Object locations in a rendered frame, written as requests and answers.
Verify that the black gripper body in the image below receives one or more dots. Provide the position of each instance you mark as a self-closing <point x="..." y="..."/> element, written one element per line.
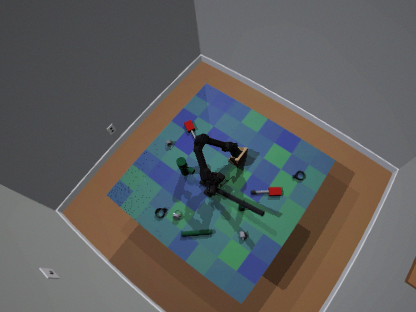
<point x="220" y="177"/>

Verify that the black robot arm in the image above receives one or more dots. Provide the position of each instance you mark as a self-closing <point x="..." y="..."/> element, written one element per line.
<point x="208" y="178"/>

